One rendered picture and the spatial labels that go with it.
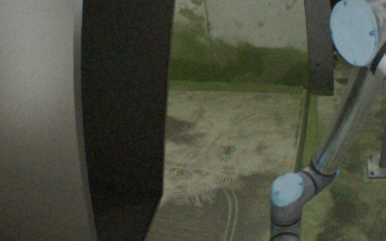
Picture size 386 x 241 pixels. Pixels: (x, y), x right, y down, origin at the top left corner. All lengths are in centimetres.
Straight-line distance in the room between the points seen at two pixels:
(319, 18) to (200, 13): 78
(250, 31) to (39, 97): 229
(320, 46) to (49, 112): 233
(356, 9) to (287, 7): 203
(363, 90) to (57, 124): 64
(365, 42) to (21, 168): 61
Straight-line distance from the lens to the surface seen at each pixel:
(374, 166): 226
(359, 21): 69
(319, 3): 269
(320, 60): 282
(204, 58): 295
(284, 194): 109
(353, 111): 99
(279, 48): 281
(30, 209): 78
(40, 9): 55
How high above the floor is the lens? 135
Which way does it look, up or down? 29 degrees down
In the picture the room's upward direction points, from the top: 8 degrees counter-clockwise
